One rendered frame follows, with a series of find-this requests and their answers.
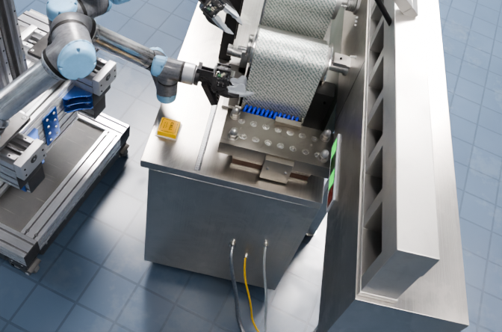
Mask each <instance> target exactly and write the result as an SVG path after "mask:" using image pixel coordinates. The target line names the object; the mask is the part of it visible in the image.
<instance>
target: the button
mask: <svg viewBox="0 0 502 332"><path fill-rule="evenodd" d="M180 123H181V122H180V121H177V120H172V119H169V118H166V117H162V118H161V122H160V125H159V127H158V131H157V135H161V136H165V137H168V138H174V139H176V136H177V134H178V131H179V127H180Z"/></svg>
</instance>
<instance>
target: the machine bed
mask: <svg viewBox="0 0 502 332"><path fill-rule="evenodd" d="M200 3H201V2H200V1H198V4H197V6H196V10H195V12H194V15H193V18H192V20H191V23H190V26H189V29H188V32H187V34H186V37H185V40H184V42H183V45H182V48H181V51H180V53H179V56H178V59H177V60H180V61H186V62H189V63H192V64H196V65H197V66H198V65H199V62H203V66H206V67H211V68H214V66H216V65H217V63H221V64H226V65H229V64H230V62H231V61H226V60H223V59H219V58H218V57H219V52H220V44H221V40H222V35H223V30H221V29H219V28H218V27H217V26H215V25H212V24H211V23H210V22H208V20H207V19H206V18H205V16H204V15H203V14H202V13H203V12H202V11H201V10H200V9H199V4H200ZM263 4H264V0H244V3H243V7H242V11H241V21H242V24H243V25H240V24H239V26H238V32H237V37H236V39H235V40H234V44H233V45H235V46H234V47H237V48H238V46H244V44H245V43H248V40H249V37H250V34H252V35H254V34H255V30H256V29H257V28H258V24H259V20H260V17H261V12H262V8H263ZM177 91H178V93H177V96H176V100H175V101H174V102H172V103H170V104H164V103H161V106H160V108H159V110H158V114H157V117H156V118H155V122H154V125H153V127H152V131H151V132H150V135H149V139H148V141H147V143H146V147H145V149H144V151H143V155H142V157H141V160H140V166H141V167H145V168H149V169H153V170H158V171H162V172H165V173H171V174H174V175H178V176H183V177H187V178H190V179H196V180H199V181H203V182H209V183H212V184H215V185H221V186H225V187H228V188H234V189H237V190H241V191H246V192H250V193H253V194H259V195H263V196H266V197H272V198H275V199H279V200H284V201H288V202H291V203H297V204H300V205H304V206H310V207H313V208H316V209H319V208H320V207H321V205H322V203H323V189H324V180H325V178H323V177H320V176H314V175H311V176H310V177H309V178H308V182H307V183H304V182H299V181H295V180H292V179H288V181H287V183H286V184H285V183H282V182H277V181H273V180H269V179H264V178H261V177H259V175H260V172H258V171H254V170H249V169H245V168H242V167H236V166H233V165H230V164H231V160H232V156H231V155H226V154H223V153H218V152H217V150H218V147H219V143H220V137H221V134H222V131H223V126H224V123H225V119H226V114H227V111H228V109H227V108H223V107H221V105H222V103H223V96H220V101H219V103H218V106H217V111H216V114H215V118H214V122H213V125H212V128H211V133H210V136H209V139H208V144H207V147H206V150H205V155H204V158H203V161H202V166H201V169H200V171H197V170H194V168H195V164H196V160H197V156H198V154H199V149H200V146H201V143H202V139H203V135H204V133H205V128H206V125H207V122H208V117H209V114H210V111H211V107H212V105H211V104H210V102H209V101H208V98H207V96H206V95H205V92H204V90H203V89H202V86H201V82H199V83H198V85H197V86H196V85H189V84H184V83H181V82H178V90H177ZM162 117H166V118H169V119H172V120H177V121H180V122H181V124H182V127H181V130H180V133H179V136H178V139H177V141H174V140H170V139H166V138H161V137H158V136H155V133H156V131H157V128H158V124H159V122H160V120H161V118H162Z"/></svg>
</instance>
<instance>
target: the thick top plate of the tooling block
mask: <svg viewBox="0 0 502 332"><path fill-rule="evenodd" d="M231 111H232V109H231V108H228V111H227V114H226V119H225V123H224V126H223V131H222V134H221V137H220V143H219V147H218V150H217V152H218V153H223V154H226V155H231V156H236V157H239V158H242V159H249V160H252V161H255V162H261V163H264V159H265V156H272V157H276V158H279V159H284V160H288V161H291V162H294V167H293V169H292V170H295V171H298V172H302V173H307V174H311V175H314V176H320V177H323V178H327V179H328V178H329V171H330V162H331V152H332V145H333V141H334V134H333V133H331V134H330V135H331V136H330V139H329V141H327V142H325V141H322V140H321V139H320V135H321V133H322V132H323V131H321V130H318V129H312V128H309V127H305V126H301V128H300V130H298V129H292V128H288V127H285V126H280V125H276V124H274V121H275V119H272V118H269V117H262V116H259V115H256V114H251V113H247V112H244V111H241V112H240V113H241V114H240V118H239V119H238V120H233V119H232V118H231V117H230V113H231ZM232 128H236V129H237V130H238V139H237V140H236V141H230V140H229V139H228V133H229V132H230V130H231V129H232ZM323 150H328V151H329V158H328V161H327V162H326V163H322V162H319V161H318V159H317V157H318V155H319V154H320V153H321V152H322V151H323Z"/></svg>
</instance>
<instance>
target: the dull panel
mask: <svg viewBox="0 0 502 332"><path fill-rule="evenodd" d="M343 24H344V7H340V9H339V11H338V14H337V16H336V18H335V19H334V20H333V19H332V24H331V31H330V39H329V44H330V43H333V46H334V47H333V53H332V56H334V54H335V52H336V53H339V54H341V42H342V33H343ZM338 78H339V73H337V72H334V71H331V70H329V72H328V74H327V77H326V81H325V82H331V83H334V84H335V95H334V99H333V101H332V103H331V106H330V107H329V110H328V112H327V114H326V116H325V119H324V121H323V123H322V126H321V128H320V130H321V131H324V130H325V129H329V130H330V131H331V133H333V132H334V130H335V114H336V105H337V95H338Z"/></svg>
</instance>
